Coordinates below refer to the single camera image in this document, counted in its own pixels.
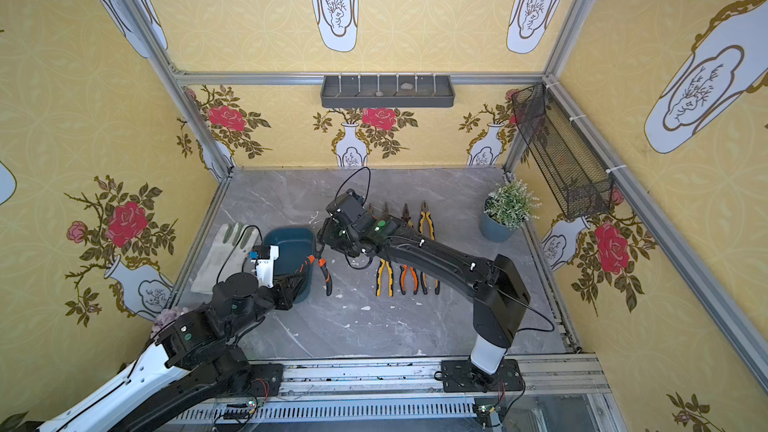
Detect black wire mesh basket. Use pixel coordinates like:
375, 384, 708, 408
511, 84, 614, 219

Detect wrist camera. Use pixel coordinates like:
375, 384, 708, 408
249, 244, 279, 288
326, 189, 366, 226

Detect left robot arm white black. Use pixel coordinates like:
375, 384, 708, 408
38, 272, 307, 431

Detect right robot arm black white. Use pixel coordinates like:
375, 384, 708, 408
318, 204, 531, 376

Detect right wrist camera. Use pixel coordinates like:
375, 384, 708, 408
326, 189, 366, 226

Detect orange black combination pliers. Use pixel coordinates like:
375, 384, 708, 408
399, 265, 420, 295

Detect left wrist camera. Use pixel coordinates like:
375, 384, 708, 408
249, 244, 279, 288

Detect yellow black combination pliers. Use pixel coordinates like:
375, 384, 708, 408
418, 201, 435, 240

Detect white green work glove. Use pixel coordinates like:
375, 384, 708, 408
191, 222, 260, 294

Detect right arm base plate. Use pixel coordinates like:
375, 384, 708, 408
433, 359, 525, 393

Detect large yellow black lineman pliers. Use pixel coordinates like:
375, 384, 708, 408
419, 272, 441, 295

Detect blue plant pot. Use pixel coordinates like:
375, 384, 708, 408
479, 198, 514, 243

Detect yellow black deli pliers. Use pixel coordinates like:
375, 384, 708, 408
375, 259, 394, 297

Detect green white artificial plant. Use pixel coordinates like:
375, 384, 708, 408
484, 179, 541, 229

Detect purple artificial flower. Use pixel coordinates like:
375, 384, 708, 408
150, 307, 189, 337

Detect yellow black long-nose pliers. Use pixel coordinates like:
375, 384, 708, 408
401, 204, 413, 227

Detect grey wall shelf tray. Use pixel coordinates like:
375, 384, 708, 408
320, 73, 456, 109

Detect teal storage box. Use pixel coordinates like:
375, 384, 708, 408
264, 225, 315, 281

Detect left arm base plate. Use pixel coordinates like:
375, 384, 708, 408
203, 363, 284, 399

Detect orange black upside-down long-nose pliers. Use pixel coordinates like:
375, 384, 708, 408
307, 255, 333, 296

